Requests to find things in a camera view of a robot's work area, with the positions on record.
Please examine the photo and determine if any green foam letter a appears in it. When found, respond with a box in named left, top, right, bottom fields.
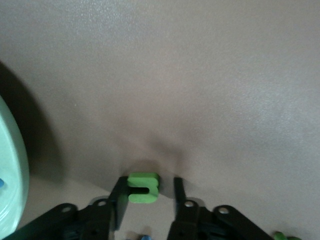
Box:
left=273, top=231, right=297, bottom=240

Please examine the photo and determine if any green foam letter u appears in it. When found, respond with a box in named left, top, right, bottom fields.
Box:
left=126, top=172, right=161, bottom=205

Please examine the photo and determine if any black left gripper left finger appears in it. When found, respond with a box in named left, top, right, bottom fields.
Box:
left=14, top=176, right=130, bottom=240

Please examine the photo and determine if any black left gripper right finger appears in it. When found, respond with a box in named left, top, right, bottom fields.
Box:
left=167, top=176, right=273, bottom=240

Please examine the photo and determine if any green plate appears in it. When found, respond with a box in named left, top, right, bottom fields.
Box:
left=0, top=96, right=31, bottom=235

